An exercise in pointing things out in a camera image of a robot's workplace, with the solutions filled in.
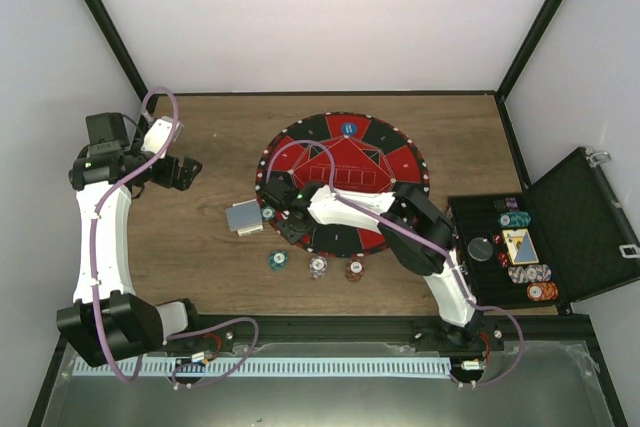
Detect green poker chip stack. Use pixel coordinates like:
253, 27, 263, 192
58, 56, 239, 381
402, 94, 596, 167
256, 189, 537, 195
268, 250, 288, 271

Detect blue small blind button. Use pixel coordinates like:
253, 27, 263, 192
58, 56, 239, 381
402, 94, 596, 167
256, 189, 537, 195
340, 122, 358, 137

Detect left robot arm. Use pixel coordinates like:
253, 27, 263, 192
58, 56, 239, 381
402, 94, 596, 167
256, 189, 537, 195
56, 113, 205, 367

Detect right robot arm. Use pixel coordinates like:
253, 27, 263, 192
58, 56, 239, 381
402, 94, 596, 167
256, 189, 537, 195
259, 178, 482, 350

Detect blue backed card deck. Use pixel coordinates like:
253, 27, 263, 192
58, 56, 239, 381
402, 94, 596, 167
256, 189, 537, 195
226, 200, 263, 233

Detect round red black poker mat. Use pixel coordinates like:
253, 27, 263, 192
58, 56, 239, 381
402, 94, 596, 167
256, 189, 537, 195
254, 111, 431, 254

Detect purple white poker chip stack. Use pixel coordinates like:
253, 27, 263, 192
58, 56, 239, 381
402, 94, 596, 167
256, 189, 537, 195
309, 256, 328, 279

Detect brown poker chip stack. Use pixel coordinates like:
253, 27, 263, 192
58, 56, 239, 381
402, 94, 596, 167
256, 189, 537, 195
345, 260, 364, 283

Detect black round dealer button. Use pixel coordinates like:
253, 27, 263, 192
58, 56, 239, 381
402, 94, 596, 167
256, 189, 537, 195
467, 237, 494, 262

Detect dark chips in case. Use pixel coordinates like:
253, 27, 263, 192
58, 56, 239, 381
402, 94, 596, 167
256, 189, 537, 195
493, 197, 520, 212

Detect green chip row in case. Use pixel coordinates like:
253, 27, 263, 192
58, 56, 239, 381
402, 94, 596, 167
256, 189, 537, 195
498, 211, 531, 229

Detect red dice in case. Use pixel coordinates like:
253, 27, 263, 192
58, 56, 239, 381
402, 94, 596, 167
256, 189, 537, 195
492, 234, 511, 268

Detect card deck in case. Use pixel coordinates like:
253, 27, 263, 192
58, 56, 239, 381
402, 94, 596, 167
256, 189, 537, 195
501, 228, 539, 266

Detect purple orange chip row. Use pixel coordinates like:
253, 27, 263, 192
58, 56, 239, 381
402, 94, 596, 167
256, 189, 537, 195
507, 264, 552, 284

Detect orange chip row in case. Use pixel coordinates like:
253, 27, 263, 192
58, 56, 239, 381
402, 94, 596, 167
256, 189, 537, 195
527, 281, 559, 302

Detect black poker case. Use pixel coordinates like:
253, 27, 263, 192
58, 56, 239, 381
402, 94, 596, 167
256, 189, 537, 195
448, 147, 639, 309

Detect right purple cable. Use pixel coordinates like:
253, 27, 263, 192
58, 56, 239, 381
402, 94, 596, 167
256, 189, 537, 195
267, 139, 525, 391

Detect purple cable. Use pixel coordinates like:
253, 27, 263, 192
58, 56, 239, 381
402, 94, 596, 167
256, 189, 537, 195
89, 86, 258, 392
267, 139, 525, 391

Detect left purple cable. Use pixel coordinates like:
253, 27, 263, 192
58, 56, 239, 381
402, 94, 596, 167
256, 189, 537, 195
89, 86, 258, 392

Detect light blue slotted cable duct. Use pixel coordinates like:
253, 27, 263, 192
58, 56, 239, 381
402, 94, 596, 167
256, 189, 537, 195
72, 356, 452, 378

